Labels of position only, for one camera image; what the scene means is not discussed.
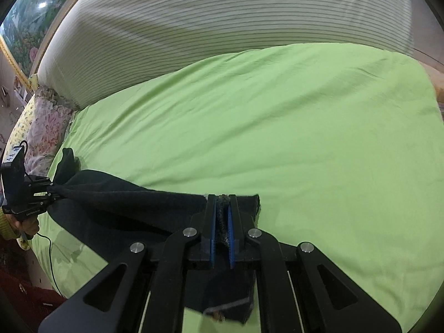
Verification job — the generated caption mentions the yellow patterned pillow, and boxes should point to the yellow patterned pillow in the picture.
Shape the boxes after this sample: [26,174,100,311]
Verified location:
[4,95,36,156]

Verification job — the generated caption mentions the striped white headboard cushion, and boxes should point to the striped white headboard cushion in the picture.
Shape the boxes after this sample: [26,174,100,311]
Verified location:
[37,0,413,109]

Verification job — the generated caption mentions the floral pink pillow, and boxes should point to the floral pink pillow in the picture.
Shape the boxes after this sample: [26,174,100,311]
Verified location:
[25,87,74,176]

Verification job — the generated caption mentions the yellow sweater sleeve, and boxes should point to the yellow sweater sleeve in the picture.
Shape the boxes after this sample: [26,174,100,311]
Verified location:
[0,211,21,241]

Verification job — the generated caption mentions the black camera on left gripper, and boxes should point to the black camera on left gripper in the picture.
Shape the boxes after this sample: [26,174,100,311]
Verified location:
[1,145,26,210]

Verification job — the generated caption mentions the gold framed floral painting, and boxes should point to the gold framed floral painting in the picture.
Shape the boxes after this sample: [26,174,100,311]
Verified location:
[1,0,78,90]

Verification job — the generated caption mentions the green bed sheet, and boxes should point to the green bed sheet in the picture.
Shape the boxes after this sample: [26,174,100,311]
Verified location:
[30,42,444,333]

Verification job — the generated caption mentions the black fleece pants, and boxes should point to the black fleece pants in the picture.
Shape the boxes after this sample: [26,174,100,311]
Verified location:
[48,148,255,324]

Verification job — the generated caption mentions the black cable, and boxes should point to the black cable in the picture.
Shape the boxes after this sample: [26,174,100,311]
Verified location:
[34,230,67,299]

